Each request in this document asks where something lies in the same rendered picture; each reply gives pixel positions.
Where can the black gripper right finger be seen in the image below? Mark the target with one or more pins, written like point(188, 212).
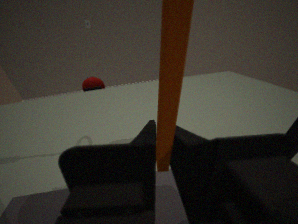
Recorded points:
point(197, 164)

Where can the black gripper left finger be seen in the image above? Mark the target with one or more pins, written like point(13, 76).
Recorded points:
point(118, 163)

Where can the orange handle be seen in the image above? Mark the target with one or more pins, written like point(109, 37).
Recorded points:
point(176, 23)

